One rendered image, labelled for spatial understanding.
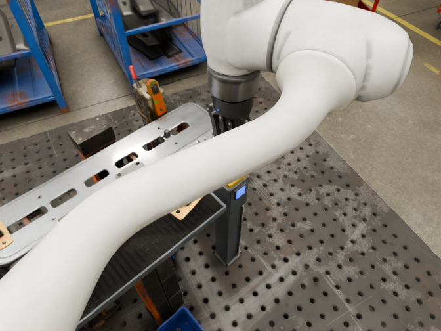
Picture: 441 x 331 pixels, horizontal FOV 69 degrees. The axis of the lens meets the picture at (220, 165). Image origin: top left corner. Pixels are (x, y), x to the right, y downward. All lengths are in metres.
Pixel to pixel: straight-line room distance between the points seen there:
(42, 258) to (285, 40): 0.37
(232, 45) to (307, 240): 0.87
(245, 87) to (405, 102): 2.70
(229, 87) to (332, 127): 2.18
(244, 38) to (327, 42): 0.11
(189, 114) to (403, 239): 0.88
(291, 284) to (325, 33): 0.86
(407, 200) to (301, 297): 1.44
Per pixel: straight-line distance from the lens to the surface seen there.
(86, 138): 1.08
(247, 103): 0.57
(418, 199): 2.45
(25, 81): 3.14
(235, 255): 1.12
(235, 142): 0.35
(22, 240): 0.97
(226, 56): 0.49
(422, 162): 2.70
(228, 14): 0.46
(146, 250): 0.66
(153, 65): 2.95
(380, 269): 1.24
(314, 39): 0.42
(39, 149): 1.62
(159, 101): 1.14
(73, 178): 1.03
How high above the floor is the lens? 1.74
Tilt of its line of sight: 51 degrees down
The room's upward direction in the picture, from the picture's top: straight up
